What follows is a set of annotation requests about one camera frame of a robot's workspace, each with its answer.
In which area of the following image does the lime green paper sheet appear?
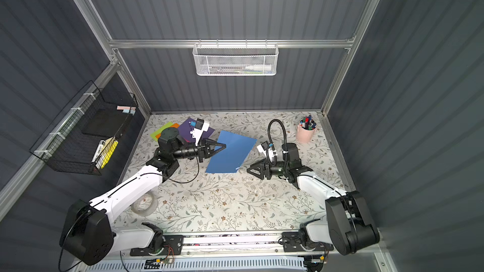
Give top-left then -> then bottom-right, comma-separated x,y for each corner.
150,122 -> 173,141

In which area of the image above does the white mesh wall basket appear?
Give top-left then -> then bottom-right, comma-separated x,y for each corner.
192,44 -> 279,76

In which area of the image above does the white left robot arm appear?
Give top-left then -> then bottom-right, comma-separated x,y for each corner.
59,127 -> 226,266

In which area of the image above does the black wire wall basket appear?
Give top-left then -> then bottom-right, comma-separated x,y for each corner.
30,81 -> 138,176

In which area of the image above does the blue paper sheet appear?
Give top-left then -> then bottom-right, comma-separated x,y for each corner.
205,131 -> 257,174

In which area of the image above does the pink pen cup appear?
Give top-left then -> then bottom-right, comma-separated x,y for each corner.
296,115 -> 317,144

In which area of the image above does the aluminium frame post left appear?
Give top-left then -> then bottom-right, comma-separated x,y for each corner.
54,0 -> 122,65

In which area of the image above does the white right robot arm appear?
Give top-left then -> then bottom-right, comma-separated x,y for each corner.
247,119 -> 381,255

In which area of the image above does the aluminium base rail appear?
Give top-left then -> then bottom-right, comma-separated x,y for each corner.
130,232 -> 335,259

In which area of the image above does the purple paper sheet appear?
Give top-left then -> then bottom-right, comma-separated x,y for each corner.
178,118 -> 214,142

